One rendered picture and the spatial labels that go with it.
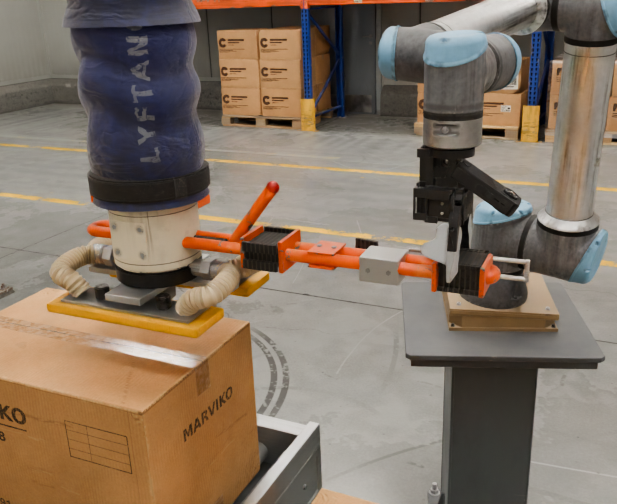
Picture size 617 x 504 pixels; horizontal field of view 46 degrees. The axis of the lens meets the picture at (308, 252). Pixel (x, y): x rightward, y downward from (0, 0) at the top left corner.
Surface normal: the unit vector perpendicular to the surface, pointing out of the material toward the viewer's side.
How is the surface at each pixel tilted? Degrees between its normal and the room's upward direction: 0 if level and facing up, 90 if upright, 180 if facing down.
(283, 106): 92
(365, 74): 90
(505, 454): 90
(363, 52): 90
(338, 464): 0
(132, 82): 68
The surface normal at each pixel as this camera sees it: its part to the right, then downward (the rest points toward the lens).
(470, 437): -0.10, 0.34
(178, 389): 0.91, 0.11
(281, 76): -0.45, 0.32
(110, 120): -0.23, 0.07
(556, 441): -0.04, -0.94
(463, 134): 0.17, 0.33
